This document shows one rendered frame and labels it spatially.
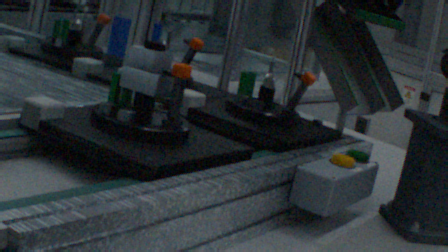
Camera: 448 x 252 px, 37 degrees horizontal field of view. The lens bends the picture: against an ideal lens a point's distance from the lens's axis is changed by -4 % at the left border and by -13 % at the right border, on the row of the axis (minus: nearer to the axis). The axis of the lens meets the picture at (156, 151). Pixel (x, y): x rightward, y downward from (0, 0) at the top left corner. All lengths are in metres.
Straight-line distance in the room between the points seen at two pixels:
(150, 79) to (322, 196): 0.30
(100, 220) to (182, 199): 0.14
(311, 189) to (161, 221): 0.31
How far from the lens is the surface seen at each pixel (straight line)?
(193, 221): 0.85
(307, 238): 1.06
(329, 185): 1.03
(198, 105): 1.25
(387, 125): 5.38
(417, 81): 5.29
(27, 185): 0.88
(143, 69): 0.97
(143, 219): 0.76
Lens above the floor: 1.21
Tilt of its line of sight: 15 degrees down
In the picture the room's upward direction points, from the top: 11 degrees clockwise
